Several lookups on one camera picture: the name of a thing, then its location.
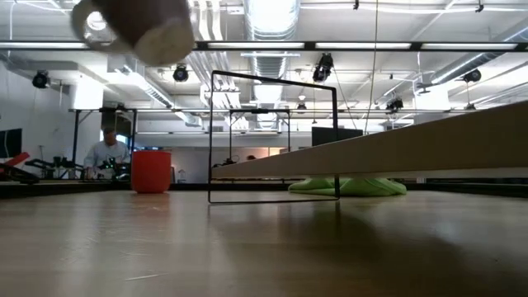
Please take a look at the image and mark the wooden board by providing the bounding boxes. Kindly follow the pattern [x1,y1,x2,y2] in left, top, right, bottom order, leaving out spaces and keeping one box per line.
[207,69,528,206]

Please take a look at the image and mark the black aluminium rig frame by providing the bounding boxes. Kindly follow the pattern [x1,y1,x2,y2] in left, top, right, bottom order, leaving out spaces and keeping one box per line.
[0,40,528,200]

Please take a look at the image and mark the red plastic mug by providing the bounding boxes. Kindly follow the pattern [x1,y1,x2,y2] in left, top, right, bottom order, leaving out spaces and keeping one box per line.
[130,149,172,195]

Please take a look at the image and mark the black computer monitor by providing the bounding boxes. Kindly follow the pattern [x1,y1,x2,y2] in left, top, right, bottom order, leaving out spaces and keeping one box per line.
[310,125,365,148]

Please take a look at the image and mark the black wall screen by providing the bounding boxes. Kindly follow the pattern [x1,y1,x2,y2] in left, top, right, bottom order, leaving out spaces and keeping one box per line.
[0,128,23,159]

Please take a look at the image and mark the green microfibre cloth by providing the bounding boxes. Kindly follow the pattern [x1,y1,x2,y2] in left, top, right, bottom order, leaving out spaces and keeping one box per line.
[287,177,408,198]

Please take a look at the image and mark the black ceiling camera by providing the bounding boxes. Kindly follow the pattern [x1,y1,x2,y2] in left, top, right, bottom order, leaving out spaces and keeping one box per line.
[462,68,483,84]
[172,63,191,83]
[31,69,51,90]
[311,52,336,84]

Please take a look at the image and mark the person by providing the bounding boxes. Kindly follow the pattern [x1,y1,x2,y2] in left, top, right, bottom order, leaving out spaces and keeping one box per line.
[82,125,133,182]

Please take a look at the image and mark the silver ceiling air duct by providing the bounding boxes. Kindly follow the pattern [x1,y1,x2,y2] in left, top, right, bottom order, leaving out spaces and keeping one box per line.
[242,0,303,130]

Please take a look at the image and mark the dark brown mug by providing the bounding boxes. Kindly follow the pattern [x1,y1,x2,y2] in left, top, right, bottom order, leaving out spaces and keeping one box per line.
[69,0,196,68]

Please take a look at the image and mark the hanging thin cable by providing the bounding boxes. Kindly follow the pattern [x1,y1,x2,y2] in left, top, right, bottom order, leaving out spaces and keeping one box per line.
[364,0,380,135]

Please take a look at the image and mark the background black workstation frame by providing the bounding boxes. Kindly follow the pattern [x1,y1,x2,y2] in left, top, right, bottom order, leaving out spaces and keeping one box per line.
[67,106,139,182]

